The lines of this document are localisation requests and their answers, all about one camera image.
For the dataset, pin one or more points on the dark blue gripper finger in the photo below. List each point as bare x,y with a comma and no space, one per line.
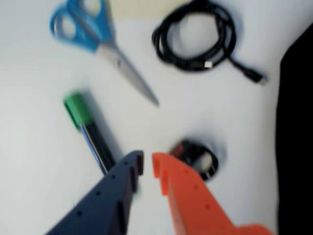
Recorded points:
102,205

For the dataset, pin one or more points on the black AXA bike light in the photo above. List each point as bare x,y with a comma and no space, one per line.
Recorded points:
189,150

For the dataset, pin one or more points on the black fabric bag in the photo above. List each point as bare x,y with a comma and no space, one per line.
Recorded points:
297,134

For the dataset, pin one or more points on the black marker with green cap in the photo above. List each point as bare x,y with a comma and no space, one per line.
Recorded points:
79,110

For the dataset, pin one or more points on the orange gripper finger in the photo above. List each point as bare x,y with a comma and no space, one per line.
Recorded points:
195,208

